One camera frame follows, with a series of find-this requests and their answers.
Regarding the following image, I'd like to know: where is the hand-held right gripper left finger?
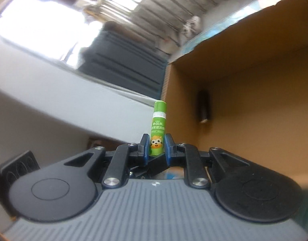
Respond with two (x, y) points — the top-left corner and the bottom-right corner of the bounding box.
(64, 134), (150, 188)

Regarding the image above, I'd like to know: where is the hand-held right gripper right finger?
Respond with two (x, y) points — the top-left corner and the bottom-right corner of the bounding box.
(165, 133), (250, 188)

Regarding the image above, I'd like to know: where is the green lip balm tube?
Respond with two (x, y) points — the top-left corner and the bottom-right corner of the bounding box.
(149, 100), (167, 156)

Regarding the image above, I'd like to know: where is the brown cardboard box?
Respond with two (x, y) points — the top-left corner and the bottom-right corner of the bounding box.
(160, 0), (308, 191)

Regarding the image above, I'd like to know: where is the black cylindrical tube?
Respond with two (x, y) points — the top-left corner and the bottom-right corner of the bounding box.
(196, 90), (212, 124)

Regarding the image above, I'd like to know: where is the dark folded rack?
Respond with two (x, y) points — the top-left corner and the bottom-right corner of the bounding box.
(77, 21), (167, 99)

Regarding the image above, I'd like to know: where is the white sneaker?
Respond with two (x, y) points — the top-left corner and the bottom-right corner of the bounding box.
(182, 24), (195, 39)
(190, 16), (203, 31)

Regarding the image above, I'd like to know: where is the metal balcony railing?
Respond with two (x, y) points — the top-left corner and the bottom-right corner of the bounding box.
(99, 0), (247, 51)

